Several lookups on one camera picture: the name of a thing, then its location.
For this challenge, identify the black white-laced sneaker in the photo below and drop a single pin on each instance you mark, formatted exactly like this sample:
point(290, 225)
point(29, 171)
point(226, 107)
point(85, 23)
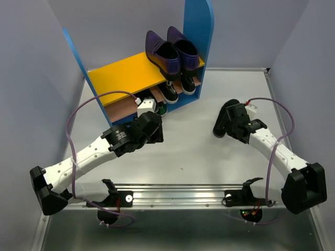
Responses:
point(187, 84)

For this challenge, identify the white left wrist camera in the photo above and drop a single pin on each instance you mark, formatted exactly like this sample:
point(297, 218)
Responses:
point(145, 106)

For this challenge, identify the aluminium mounting rail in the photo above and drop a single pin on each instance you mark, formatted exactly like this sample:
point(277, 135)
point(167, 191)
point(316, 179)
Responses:
point(153, 197)

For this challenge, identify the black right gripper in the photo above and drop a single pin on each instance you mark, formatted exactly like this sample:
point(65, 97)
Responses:
point(230, 133)

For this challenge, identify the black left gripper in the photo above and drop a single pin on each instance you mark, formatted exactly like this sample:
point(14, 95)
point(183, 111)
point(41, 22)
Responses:
point(157, 137)

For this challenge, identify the all-black slip-on shoe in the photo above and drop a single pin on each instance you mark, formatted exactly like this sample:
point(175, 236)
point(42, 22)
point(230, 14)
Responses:
point(219, 127)

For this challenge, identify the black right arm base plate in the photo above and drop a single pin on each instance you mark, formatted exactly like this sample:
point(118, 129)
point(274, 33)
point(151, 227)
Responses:
point(240, 198)

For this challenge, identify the pink middle shelf board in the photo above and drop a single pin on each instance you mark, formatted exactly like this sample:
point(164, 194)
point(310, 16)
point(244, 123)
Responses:
point(125, 109)

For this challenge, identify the yellow top shelf board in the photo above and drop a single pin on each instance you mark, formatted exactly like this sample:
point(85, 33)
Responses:
point(133, 74)

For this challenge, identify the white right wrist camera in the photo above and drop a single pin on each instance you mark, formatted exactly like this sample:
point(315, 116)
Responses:
point(251, 109)

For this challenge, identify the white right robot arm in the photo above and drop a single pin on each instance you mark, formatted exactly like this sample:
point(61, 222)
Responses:
point(303, 185)

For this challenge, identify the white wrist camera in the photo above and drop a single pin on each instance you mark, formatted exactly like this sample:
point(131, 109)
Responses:
point(145, 106)
point(251, 109)

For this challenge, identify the black sneaker orange sole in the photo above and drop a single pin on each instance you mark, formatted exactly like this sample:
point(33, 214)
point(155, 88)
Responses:
point(168, 92)

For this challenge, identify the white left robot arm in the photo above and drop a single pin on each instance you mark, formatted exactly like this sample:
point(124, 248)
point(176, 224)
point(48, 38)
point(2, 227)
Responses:
point(56, 187)

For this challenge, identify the all-black lace sneaker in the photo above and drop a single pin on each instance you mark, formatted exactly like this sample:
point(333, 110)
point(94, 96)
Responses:
point(145, 94)

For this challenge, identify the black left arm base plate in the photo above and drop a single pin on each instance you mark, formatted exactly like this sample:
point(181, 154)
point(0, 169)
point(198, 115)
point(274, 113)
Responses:
point(123, 199)

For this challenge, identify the blue shoe shelf frame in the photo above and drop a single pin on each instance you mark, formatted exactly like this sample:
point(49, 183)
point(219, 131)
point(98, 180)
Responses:
point(198, 28)

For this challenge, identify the purple loafer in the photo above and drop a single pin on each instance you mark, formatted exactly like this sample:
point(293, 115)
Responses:
point(162, 54)
point(187, 51)

